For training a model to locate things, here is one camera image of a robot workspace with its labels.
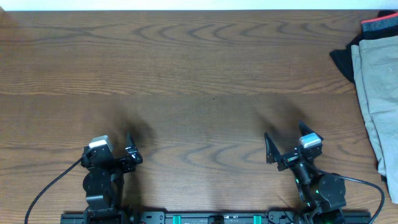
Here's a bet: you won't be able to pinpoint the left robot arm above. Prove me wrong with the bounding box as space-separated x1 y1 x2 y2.
81 133 143 224

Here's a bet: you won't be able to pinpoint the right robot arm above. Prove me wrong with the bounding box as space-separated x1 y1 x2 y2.
264 122 346 223

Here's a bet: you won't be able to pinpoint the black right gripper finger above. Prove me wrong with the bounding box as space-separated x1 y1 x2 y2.
264 133 280 164
298 121 323 140

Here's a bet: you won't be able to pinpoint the left black cable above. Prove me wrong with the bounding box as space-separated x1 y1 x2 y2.
24 157 84 224

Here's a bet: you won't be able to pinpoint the black garment with red trim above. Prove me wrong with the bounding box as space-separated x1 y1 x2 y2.
329 9 398 84

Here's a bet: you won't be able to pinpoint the beige khaki shorts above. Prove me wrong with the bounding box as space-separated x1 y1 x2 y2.
351 36 397 203

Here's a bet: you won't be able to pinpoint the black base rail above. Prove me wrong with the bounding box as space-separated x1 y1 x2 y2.
60 210 371 224

